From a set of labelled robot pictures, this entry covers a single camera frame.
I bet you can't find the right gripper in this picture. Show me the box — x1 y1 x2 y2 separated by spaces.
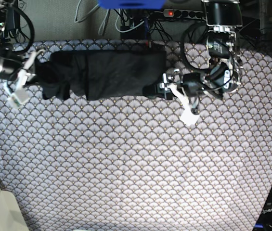
3 48 46 108

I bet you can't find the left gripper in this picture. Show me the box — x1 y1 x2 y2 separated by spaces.
142 68 206 127

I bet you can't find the dark navy T-shirt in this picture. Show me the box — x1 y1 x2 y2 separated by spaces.
36 50 166 101

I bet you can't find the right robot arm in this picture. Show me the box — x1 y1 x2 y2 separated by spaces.
0 0 45 109

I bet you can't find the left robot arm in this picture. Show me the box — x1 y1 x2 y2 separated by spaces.
143 0 243 126

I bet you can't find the black power strip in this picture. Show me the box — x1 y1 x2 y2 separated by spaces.
163 9 205 20

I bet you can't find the fan patterned tablecloth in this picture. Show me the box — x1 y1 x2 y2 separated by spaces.
0 50 272 231

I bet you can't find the blue plastic mount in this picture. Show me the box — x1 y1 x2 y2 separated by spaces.
98 0 165 9

